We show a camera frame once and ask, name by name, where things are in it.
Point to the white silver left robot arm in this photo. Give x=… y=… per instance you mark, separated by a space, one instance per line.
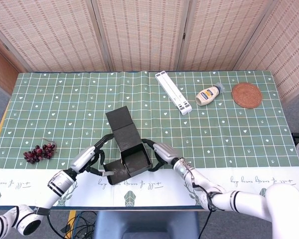
x=59 y=184

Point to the green grid tablecloth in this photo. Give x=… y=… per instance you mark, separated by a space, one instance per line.
x=64 y=99

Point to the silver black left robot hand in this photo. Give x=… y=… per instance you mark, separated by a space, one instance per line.
x=83 y=159

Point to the grey blue robot torso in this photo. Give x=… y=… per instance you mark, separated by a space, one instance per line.
x=144 y=224

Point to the black folding cardboard box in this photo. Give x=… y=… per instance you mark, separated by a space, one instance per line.
x=127 y=137

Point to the round brown woven coaster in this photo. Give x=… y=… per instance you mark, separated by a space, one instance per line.
x=246 y=95

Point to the cream mayonnaise squeeze bottle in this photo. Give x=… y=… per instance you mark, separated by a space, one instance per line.
x=206 y=95

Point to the brown wooden door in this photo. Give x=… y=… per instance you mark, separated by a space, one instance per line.
x=0 y=72

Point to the bamboo folding screen panel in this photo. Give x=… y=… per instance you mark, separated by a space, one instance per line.
x=142 y=32
x=221 y=32
x=52 y=32
x=291 y=49

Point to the white folding stand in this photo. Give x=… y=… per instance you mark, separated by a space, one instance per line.
x=173 y=93

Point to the dark red grape bunch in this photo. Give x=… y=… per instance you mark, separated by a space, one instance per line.
x=40 y=153

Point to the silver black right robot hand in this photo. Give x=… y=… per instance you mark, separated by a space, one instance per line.
x=167 y=154

